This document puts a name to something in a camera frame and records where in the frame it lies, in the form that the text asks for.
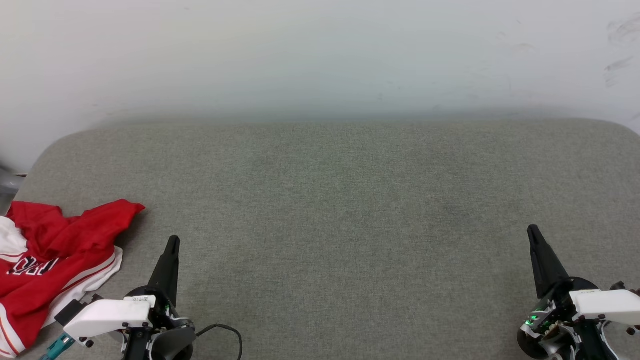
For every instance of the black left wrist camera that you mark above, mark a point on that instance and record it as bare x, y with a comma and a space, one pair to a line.
70, 311

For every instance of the grey fabric sofa cushion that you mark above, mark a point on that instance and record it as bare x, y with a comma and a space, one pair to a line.
350, 225

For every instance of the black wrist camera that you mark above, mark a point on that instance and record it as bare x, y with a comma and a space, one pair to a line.
620, 286
70, 311

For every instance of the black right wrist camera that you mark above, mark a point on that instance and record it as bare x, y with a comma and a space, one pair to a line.
620, 286

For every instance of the red white basketball jersey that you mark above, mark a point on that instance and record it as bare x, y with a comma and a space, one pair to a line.
55, 250

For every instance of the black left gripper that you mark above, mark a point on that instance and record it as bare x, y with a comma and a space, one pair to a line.
170, 340

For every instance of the teal left camera connector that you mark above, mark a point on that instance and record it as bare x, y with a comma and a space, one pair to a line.
57, 346

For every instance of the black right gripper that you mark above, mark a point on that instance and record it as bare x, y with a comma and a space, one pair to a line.
550, 325

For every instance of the grey rounded object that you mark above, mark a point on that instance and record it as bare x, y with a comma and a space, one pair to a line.
9, 182

